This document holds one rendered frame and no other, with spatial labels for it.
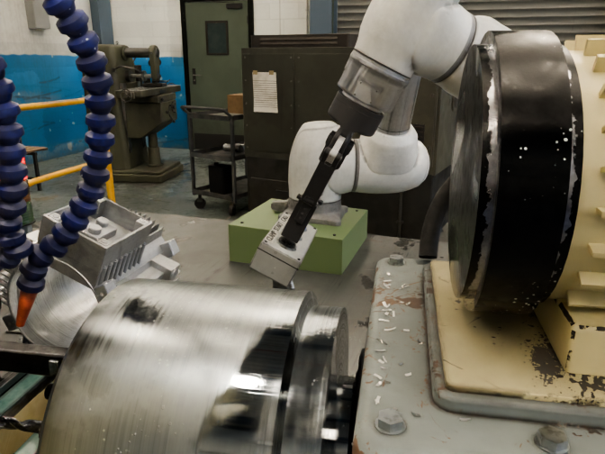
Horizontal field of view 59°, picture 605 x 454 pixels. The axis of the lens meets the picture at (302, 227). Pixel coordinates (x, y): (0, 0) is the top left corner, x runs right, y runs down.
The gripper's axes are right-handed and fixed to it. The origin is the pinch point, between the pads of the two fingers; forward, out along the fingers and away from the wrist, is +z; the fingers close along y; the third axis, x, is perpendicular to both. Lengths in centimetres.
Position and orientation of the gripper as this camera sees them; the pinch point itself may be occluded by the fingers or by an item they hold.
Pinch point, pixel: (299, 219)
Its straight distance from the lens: 84.3
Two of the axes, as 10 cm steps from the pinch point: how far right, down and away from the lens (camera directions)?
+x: 8.8, 4.8, -0.1
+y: -1.8, 3.0, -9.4
